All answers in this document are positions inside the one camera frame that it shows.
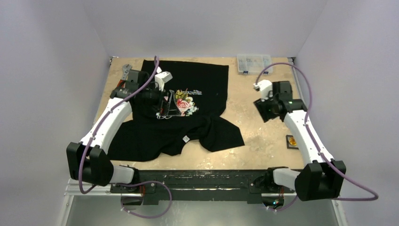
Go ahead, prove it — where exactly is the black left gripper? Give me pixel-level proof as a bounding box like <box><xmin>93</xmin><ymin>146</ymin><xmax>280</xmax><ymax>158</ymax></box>
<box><xmin>139</xmin><ymin>83</ymin><xmax>181</xmax><ymax>116</ymax></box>

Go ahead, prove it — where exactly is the black floral print t-shirt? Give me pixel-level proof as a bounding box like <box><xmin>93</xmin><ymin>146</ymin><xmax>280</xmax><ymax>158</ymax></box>
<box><xmin>108</xmin><ymin>61</ymin><xmax>244</xmax><ymax>162</ymax></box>

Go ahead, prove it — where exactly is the orange yellow round brooch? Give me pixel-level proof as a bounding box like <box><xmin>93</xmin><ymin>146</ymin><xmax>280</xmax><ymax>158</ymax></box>
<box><xmin>288</xmin><ymin>137</ymin><xmax>297</xmax><ymax>147</ymax></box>

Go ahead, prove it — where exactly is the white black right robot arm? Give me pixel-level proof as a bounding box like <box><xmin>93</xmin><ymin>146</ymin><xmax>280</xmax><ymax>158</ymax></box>
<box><xmin>253</xmin><ymin>80</ymin><xmax>346</xmax><ymax>201</ymax></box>

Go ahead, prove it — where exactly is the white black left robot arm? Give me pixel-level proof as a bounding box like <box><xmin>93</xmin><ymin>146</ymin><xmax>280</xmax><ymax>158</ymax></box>
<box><xmin>66</xmin><ymin>68</ymin><xmax>179</xmax><ymax>194</ymax></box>

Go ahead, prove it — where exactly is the clear plastic organizer box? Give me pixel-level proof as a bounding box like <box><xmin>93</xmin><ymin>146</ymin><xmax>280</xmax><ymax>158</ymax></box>
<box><xmin>237</xmin><ymin>54</ymin><xmax>272</xmax><ymax>75</ymax></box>

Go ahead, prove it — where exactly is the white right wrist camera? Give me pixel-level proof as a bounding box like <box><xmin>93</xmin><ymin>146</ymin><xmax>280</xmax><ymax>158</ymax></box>
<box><xmin>253</xmin><ymin>80</ymin><xmax>273</xmax><ymax>102</ymax></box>

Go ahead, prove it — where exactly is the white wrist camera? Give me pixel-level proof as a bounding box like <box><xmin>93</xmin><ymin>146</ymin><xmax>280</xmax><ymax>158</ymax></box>
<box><xmin>154</xmin><ymin>66</ymin><xmax>173</xmax><ymax>91</ymax></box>
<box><xmin>253</xmin><ymin>80</ymin><xmax>273</xmax><ymax>102</ymax></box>

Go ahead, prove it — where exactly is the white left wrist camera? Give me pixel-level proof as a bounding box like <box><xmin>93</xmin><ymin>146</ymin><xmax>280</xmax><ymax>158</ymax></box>
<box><xmin>154</xmin><ymin>66</ymin><xmax>173</xmax><ymax>91</ymax></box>

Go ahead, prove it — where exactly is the red handled adjustable wrench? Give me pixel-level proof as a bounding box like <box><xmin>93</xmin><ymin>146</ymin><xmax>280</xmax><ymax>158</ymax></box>
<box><xmin>116</xmin><ymin>64</ymin><xmax>132</xmax><ymax>89</ymax></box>

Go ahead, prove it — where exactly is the aluminium black mounting rail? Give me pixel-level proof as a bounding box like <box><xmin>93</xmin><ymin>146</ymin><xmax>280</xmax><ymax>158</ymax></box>
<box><xmin>64</xmin><ymin>168</ymin><xmax>340</xmax><ymax>207</ymax></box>

